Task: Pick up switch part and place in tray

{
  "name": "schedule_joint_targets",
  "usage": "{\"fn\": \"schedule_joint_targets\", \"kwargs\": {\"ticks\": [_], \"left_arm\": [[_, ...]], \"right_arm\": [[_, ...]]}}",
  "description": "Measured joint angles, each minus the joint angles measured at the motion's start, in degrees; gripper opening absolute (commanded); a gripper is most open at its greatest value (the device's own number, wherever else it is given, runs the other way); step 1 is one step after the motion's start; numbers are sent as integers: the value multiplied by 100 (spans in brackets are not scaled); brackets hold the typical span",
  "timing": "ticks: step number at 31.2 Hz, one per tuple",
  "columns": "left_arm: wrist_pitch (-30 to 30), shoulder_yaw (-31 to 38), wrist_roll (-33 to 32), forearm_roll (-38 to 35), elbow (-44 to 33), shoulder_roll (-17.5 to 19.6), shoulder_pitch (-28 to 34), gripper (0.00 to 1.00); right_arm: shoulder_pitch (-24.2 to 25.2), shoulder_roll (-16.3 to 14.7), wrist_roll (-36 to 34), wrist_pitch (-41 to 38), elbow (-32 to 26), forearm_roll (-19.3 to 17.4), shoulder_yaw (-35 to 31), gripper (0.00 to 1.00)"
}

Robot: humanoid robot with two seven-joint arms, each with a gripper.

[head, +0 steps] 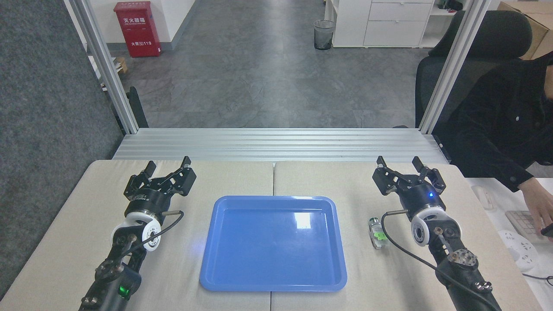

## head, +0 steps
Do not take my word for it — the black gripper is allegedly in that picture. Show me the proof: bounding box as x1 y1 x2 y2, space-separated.
124 156 197 218
372 156 446 216

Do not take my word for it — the white green switch part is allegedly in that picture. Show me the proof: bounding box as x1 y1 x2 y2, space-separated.
368 217 389 249

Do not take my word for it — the blue plastic tray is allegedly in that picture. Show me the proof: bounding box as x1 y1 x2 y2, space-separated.
199 195 348 292

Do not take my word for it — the person's hand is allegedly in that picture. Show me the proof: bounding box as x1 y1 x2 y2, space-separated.
518 177 553 236

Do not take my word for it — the white computer mouse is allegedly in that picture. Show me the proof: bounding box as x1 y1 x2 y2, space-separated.
471 186 495 211

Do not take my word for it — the person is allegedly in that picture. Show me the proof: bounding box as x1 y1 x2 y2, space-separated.
434 52 553 193

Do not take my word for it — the white keyboard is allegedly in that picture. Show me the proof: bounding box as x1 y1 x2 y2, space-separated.
505 210 546 239

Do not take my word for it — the white power strip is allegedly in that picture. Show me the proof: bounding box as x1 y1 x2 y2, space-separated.
497 230 540 271

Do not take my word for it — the red fire extinguisher box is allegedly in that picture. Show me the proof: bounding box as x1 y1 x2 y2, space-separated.
114 1 162 58

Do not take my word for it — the white drawer cabinet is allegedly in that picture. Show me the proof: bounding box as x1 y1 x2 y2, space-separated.
331 0 435 48

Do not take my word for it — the black office chair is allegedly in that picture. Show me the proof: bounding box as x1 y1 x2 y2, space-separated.
415 10 533 128

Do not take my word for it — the brown cardboard box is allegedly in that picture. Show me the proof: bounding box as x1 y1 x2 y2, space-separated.
497 1 553 60

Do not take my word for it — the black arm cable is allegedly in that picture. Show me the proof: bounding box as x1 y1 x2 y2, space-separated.
130 210 185 255
381 209 497 311

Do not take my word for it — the black post bracket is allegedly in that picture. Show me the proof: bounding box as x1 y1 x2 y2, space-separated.
127 86 149 129

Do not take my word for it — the silver aluminium post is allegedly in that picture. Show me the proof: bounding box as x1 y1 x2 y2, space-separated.
69 0 139 134
418 0 493 134

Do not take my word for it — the silver aluminium rail bed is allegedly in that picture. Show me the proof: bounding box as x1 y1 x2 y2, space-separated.
112 128 450 164

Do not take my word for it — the thin black desk cable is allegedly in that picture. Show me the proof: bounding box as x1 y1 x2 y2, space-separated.
522 272 553 286

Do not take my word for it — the wire mesh waste bin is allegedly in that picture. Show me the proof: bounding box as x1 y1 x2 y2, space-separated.
314 19 336 51

